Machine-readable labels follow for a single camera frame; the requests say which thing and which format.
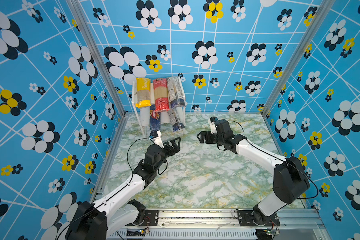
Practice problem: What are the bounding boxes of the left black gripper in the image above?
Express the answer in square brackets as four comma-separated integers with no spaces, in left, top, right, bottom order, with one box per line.
[153,137,180,174]

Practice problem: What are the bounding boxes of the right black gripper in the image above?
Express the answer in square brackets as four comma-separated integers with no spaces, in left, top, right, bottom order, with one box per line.
[196,131,225,147]

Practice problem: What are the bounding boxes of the dark blue spaghetti bag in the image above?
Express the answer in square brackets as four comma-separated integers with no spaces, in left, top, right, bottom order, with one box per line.
[150,106,161,135]

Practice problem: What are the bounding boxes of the clear noodle bag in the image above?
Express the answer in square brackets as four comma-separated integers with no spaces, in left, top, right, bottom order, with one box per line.
[169,108,186,132]
[167,77,186,109]

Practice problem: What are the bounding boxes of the red spaghetti bag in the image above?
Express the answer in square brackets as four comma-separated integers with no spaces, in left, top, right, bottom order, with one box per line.
[153,79,170,113]

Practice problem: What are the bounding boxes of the yellow spaghetti bag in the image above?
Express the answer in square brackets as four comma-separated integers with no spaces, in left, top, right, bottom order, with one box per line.
[135,78,151,109]

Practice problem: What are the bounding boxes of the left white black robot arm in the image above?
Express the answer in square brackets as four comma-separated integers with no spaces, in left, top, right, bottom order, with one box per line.
[57,137,181,240]

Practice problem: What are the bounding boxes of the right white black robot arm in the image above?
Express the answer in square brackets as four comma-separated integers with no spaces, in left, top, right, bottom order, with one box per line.
[197,117,310,225]

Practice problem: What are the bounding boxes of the white two-tier metal shelf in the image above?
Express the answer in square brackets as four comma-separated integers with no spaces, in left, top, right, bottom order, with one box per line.
[132,77,187,137]

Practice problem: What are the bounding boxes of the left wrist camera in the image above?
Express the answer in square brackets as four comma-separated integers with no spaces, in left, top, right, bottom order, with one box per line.
[150,130,164,149]

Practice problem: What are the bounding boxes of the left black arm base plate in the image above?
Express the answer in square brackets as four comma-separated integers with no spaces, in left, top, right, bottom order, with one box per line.
[134,210,159,226]

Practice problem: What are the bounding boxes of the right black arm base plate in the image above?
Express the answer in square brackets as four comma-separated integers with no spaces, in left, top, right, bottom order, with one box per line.
[234,210,281,227]

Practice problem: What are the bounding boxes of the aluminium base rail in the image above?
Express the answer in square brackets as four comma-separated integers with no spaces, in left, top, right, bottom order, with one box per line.
[106,209,330,240]

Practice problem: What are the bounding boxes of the right aluminium corner post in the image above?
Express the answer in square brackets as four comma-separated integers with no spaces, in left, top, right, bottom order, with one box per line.
[261,0,335,118]

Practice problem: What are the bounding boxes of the aluminium corner post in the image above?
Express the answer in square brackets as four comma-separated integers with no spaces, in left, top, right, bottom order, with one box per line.
[261,0,335,118]
[67,0,126,118]

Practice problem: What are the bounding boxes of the left aluminium corner post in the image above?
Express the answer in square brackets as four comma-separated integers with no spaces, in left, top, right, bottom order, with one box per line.
[67,0,126,118]

